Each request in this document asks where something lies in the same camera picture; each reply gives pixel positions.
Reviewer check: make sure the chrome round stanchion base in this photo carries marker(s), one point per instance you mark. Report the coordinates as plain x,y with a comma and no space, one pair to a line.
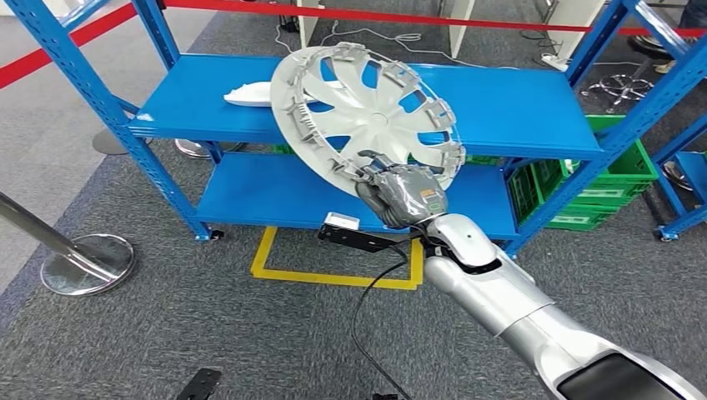
193,150
676,175

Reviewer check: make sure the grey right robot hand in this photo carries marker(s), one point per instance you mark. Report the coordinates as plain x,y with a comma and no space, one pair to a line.
409,198

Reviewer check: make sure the wide white table leg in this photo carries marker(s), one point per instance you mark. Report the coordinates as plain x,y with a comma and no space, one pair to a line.
574,25

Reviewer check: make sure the white power strip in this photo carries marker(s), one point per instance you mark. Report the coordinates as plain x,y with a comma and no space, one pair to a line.
554,62

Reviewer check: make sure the red barrier belt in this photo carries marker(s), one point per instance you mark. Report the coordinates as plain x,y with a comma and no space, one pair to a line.
55,50
386,17

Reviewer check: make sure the chrome stanchion post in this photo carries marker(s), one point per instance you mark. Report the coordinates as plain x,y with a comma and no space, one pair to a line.
88,265

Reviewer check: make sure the green plastic crate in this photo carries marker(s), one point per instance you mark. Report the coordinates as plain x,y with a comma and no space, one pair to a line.
574,218
624,171
483,160
283,149

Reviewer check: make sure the person's shoe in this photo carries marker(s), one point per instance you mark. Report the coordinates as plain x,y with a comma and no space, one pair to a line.
665,67

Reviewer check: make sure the blue metal shelf rack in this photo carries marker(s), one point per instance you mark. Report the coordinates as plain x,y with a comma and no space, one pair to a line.
685,182
276,188

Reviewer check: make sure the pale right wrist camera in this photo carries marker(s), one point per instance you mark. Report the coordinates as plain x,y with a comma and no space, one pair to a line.
342,221

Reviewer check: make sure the white curved car part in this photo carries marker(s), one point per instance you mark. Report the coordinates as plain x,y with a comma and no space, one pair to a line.
248,95

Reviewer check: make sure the silver wheel hubcap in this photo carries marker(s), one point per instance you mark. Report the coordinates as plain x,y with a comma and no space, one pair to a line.
381,119

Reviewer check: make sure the chrome chair base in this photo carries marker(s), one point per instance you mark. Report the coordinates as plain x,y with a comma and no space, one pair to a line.
621,88

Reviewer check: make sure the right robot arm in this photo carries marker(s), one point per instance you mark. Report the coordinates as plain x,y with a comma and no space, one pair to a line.
524,309

